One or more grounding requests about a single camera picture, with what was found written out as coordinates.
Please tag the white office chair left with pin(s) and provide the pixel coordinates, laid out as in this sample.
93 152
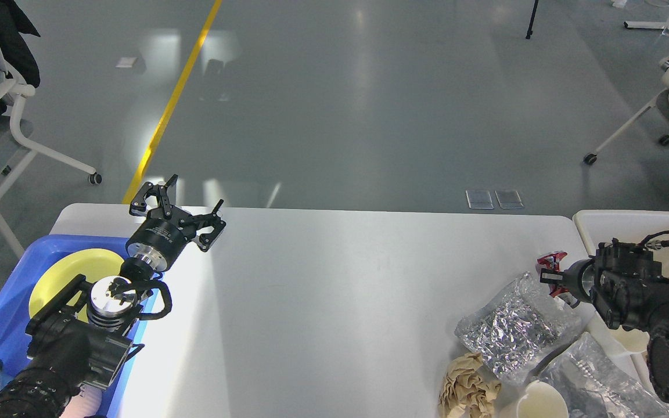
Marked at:
14 90

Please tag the blue plastic tray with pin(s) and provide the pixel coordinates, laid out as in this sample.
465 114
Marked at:
15 295

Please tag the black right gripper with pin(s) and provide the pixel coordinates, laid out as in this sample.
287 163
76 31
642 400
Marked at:
578 279

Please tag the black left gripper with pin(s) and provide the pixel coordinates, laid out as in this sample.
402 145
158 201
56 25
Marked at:
158 242

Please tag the clear plastic bag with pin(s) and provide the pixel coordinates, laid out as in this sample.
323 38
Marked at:
593 386

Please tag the crushed red can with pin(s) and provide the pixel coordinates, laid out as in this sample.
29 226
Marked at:
552 261

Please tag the floor outlet plate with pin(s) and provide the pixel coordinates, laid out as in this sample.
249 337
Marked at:
509 199
479 199

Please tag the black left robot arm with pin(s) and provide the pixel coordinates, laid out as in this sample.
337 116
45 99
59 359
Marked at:
80 336

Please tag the white plastic bin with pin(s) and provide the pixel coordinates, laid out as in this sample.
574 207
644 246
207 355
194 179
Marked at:
597 227

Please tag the crumpled brown paper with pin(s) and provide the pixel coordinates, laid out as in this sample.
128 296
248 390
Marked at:
465 391

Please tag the right floor outlet plate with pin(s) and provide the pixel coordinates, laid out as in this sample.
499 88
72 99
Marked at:
509 199

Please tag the black tripod leg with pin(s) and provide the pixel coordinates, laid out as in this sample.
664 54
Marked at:
532 19

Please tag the crumpled aluminium foil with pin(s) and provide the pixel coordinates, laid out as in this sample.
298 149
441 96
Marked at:
519 328

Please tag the pink mug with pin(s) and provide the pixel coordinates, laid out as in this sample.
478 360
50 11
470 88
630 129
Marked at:
86 403

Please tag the yellow plate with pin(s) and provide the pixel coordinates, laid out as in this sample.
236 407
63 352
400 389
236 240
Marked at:
94 263

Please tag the left floor outlet plate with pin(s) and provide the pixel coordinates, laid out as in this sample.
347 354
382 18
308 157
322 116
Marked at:
479 199

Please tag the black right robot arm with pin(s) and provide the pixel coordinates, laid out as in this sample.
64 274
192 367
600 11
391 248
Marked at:
626 286

